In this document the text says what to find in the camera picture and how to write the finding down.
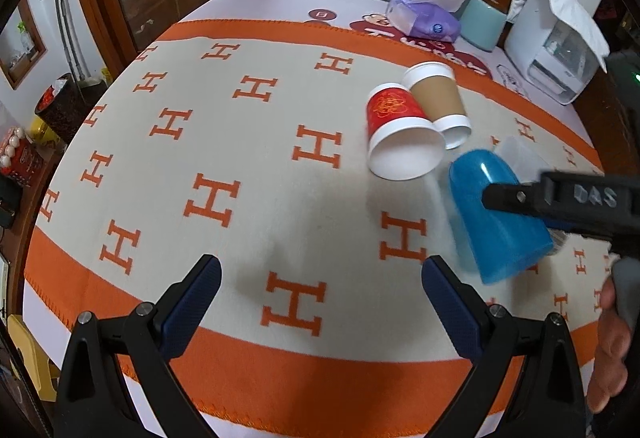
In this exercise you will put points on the red paper cup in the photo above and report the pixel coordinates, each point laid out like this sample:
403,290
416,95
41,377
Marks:
402,143

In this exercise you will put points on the white appliance with cloth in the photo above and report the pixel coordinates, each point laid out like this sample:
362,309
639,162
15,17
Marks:
556,46

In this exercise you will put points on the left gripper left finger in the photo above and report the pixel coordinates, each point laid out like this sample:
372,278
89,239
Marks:
93,398

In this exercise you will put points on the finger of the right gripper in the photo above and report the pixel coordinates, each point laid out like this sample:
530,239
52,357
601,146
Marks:
588,205

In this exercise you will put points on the brown sleeved paper cup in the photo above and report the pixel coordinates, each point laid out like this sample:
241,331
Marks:
435,88

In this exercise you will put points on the white printed table cover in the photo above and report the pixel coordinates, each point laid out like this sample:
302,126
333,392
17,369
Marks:
280,2

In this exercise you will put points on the white plastic cup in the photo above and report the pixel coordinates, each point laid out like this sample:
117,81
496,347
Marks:
525,163

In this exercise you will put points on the orange beige H-pattern cloth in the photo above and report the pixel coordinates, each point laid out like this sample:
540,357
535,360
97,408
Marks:
225,217

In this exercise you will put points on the light blue canister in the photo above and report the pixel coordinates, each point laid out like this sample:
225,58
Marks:
482,23

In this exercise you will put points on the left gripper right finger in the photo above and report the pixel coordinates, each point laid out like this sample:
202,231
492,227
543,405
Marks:
547,400

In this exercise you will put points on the purple tissue pack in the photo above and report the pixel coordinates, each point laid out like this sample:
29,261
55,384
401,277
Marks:
425,19

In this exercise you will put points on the grey plaid paper cup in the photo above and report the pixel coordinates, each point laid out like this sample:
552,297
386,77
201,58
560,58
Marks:
559,239

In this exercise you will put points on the person right hand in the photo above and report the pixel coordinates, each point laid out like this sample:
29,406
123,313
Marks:
609,373

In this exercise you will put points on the blue plastic cup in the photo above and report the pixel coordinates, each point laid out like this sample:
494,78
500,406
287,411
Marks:
503,244

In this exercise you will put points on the dark round bin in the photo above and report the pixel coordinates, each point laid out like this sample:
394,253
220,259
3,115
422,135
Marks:
66,104

